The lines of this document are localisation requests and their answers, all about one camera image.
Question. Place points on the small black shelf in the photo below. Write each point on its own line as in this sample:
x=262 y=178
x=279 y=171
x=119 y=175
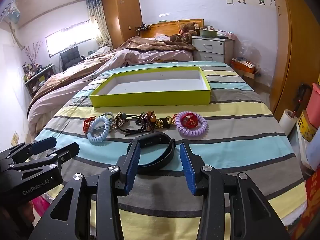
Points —
x=142 y=27

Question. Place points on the dried branch decoration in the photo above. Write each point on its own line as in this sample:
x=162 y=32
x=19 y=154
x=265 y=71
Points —
x=32 y=53

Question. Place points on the green cardboard box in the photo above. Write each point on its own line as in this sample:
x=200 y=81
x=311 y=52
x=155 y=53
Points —
x=150 y=100

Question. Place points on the white paper roll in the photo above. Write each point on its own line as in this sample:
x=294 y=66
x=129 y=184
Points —
x=286 y=121

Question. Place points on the red printed bag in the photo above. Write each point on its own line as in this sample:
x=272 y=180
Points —
x=310 y=200

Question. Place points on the wall fan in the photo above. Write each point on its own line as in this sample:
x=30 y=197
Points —
x=12 y=13

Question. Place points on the window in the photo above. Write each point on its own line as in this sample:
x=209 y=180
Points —
x=67 y=38

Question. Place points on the pink plastic bin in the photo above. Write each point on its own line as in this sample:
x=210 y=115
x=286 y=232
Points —
x=313 y=105

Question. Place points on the brown teddy bear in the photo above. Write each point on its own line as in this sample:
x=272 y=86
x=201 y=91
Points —
x=186 y=37

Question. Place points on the pink and brown quilt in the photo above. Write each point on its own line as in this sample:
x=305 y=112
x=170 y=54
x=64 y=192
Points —
x=155 y=52

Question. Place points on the yellow printed box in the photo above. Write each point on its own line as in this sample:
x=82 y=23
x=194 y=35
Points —
x=308 y=128

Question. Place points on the cluttered low shelf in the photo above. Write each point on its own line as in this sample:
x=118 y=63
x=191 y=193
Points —
x=37 y=80

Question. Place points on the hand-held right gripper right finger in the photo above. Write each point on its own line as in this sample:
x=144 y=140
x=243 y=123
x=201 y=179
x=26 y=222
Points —
x=188 y=170

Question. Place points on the patterned curtain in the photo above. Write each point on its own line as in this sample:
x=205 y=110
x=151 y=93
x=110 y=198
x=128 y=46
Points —
x=100 y=20

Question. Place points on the large wooden closet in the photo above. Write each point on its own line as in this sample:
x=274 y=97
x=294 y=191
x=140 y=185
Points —
x=300 y=55

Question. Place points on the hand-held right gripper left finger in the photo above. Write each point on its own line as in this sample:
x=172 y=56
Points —
x=131 y=165

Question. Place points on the white nightstand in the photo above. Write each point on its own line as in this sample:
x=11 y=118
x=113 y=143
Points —
x=210 y=46

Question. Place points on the wooden bed headboard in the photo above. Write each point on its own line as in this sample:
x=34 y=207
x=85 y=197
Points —
x=165 y=27

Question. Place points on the green basin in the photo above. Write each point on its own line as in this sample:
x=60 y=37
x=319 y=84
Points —
x=207 y=33

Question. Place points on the black smart band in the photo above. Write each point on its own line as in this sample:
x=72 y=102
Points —
x=160 y=160

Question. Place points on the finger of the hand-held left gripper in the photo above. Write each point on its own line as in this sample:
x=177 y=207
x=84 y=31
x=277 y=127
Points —
x=43 y=143
x=67 y=151

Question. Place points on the tall wooden wardrobe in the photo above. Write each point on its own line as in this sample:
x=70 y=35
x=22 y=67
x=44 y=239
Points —
x=122 y=17

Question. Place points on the wall socket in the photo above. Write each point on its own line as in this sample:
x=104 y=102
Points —
x=15 y=137

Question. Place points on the cardboard box with books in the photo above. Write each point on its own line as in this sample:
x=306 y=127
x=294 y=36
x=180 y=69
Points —
x=243 y=66

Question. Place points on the pink plastic basket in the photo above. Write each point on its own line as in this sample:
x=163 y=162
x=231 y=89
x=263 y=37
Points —
x=41 y=205

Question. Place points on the black chair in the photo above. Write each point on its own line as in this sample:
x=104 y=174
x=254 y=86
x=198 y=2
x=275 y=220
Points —
x=71 y=57

